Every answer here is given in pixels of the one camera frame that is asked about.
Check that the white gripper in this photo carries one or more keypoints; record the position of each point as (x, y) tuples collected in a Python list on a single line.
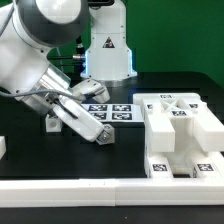
[(71, 112)]

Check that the white long back beam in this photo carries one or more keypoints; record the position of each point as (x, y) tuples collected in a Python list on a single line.
[(159, 132)]

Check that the white long beam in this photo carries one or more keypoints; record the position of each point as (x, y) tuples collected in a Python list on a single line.
[(159, 132), (207, 129)]

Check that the white tagged block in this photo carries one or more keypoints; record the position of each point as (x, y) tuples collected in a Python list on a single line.
[(53, 124)]

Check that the white chair seat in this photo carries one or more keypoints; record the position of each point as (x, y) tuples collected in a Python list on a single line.
[(186, 146)]

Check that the white long front beam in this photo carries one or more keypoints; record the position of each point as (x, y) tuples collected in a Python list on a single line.
[(207, 129)]

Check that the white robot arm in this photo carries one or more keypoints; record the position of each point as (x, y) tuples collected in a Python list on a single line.
[(29, 29)]

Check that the white marker tag board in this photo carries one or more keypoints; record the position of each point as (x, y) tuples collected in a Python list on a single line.
[(115, 112)]

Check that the white L-shaped fence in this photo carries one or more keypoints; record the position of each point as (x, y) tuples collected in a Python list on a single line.
[(111, 192)]

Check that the white block at left edge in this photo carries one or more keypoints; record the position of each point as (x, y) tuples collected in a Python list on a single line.
[(2, 146)]

